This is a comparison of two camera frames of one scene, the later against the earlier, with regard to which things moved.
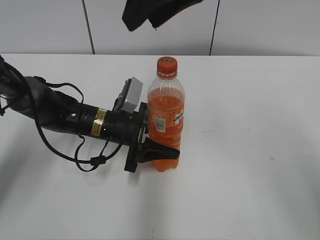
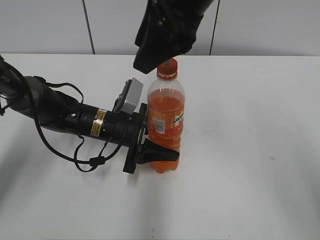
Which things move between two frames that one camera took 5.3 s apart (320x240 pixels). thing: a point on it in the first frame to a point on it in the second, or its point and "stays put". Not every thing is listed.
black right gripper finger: x=168 y=8 to x=166 y=39
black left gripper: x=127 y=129 stays put
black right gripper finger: x=136 y=12 to x=149 y=24
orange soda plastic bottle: x=166 y=109 stays put
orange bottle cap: x=167 y=68 stays put
